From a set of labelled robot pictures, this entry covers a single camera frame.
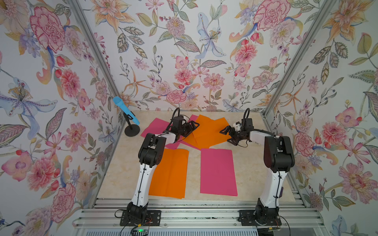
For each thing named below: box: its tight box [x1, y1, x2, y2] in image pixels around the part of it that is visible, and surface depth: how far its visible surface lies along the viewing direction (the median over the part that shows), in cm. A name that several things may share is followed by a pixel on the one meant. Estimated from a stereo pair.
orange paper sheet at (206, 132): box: [183, 114, 232, 150], surface depth 106 cm
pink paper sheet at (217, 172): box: [199, 148, 239, 197], surface depth 92 cm
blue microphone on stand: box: [112, 96, 141, 138], surface depth 100 cm
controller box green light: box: [132, 228, 149, 233], surface depth 74 cm
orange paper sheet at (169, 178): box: [148, 148, 189, 199], surface depth 90 cm
